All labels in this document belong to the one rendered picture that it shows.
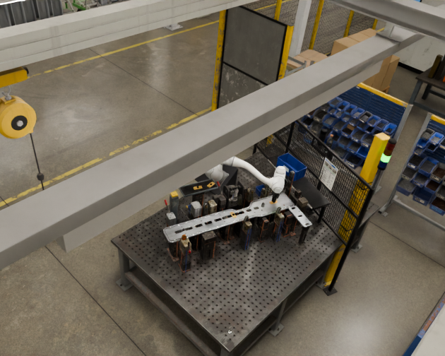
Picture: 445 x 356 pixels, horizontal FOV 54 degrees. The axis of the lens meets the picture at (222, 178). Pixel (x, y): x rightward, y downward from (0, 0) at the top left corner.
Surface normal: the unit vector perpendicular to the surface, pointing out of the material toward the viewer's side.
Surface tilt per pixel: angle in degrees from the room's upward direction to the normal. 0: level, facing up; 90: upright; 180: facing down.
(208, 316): 0
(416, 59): 90
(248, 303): 0
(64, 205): 0
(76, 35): 90
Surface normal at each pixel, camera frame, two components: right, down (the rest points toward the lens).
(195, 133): 0.09, -0.76
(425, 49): -0.69, 0.42
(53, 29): 0.72, 0.50
